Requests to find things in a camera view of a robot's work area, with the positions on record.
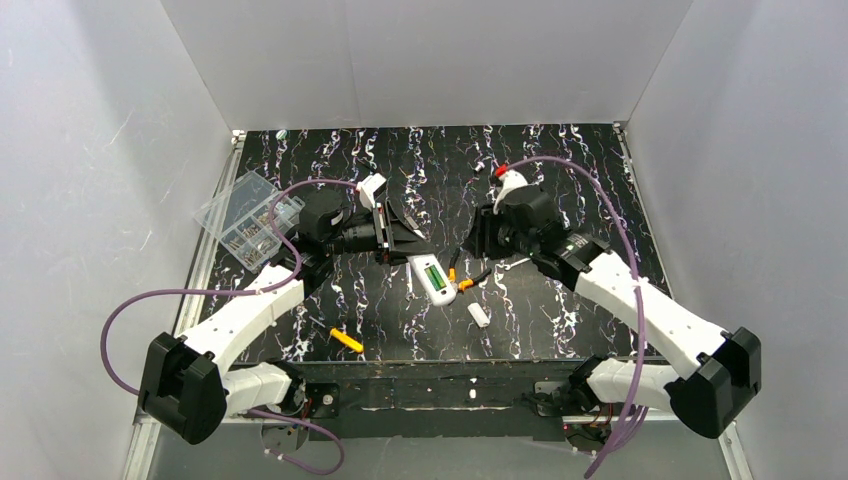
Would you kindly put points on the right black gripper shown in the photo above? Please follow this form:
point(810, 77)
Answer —
point(490, 235)

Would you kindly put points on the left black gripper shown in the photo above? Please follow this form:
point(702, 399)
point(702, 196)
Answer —
point(383, 232)

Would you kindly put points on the white remote control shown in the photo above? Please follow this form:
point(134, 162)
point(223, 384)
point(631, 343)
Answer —
point(418, 265)

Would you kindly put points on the small green capped battery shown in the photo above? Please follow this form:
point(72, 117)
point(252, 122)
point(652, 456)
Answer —
point(436, 278)

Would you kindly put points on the white battery cover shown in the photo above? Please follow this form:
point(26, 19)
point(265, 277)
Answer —
point(479, 315)

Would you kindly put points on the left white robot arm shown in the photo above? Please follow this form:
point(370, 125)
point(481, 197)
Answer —
point(189, 383)

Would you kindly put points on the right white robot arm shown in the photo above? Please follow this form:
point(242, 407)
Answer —
point(710, 374)

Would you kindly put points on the clear plastic screw box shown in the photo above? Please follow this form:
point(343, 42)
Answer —
point(241, 215)

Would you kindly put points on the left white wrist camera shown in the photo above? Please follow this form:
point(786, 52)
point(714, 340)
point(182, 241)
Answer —
point(370, 190)

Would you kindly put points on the yellow handled screwdriver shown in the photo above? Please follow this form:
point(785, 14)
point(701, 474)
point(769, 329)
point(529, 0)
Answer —
point(342, 337)

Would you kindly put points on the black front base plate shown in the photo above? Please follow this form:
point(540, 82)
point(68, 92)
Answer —
point(444, 399)

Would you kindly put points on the aluminium frame rail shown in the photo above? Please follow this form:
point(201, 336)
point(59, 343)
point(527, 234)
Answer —
point(158, 398)

